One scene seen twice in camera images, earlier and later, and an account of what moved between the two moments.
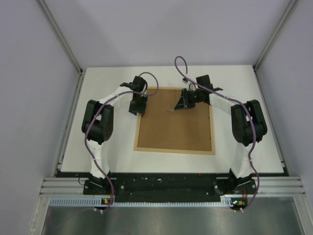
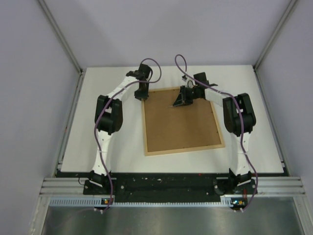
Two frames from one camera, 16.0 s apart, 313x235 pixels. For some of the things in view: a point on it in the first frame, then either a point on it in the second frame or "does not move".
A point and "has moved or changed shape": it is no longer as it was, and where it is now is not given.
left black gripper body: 138,105 -> 142,92
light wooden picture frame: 162,129 has moved or changed shape
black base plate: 170,187 does not move
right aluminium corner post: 290,8 does not move
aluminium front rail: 266,186 does not move
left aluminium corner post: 60,35 does not move
